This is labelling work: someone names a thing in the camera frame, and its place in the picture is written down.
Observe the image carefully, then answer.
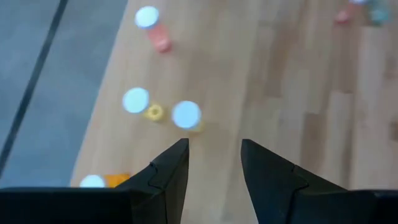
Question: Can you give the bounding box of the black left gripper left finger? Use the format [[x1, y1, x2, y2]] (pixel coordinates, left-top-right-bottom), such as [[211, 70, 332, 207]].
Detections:
[[114, 138, 190, 224]]

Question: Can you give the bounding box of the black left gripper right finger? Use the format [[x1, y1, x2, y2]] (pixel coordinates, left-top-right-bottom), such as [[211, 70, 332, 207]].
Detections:
[[241, 138, 349, 224]]

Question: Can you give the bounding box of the pale yellow medicine bottle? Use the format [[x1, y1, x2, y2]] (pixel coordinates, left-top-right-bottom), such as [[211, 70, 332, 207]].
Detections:
[[170, 100, 206, 134], [121, 86, 165, 123]]

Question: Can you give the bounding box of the pink medicine bottle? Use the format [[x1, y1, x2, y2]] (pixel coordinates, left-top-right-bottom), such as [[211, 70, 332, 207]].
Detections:
[[134, 5, 173, 54], [333, 0, 370, 26]]

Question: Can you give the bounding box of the green medicine bottle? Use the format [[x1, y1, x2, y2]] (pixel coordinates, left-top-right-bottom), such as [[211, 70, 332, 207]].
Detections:
[[368, 0, 392, 26]]

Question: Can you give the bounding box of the wooden shelf with black legs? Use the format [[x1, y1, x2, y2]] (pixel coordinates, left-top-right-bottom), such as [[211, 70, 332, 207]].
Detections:
[[70, 0, 246, 224]]

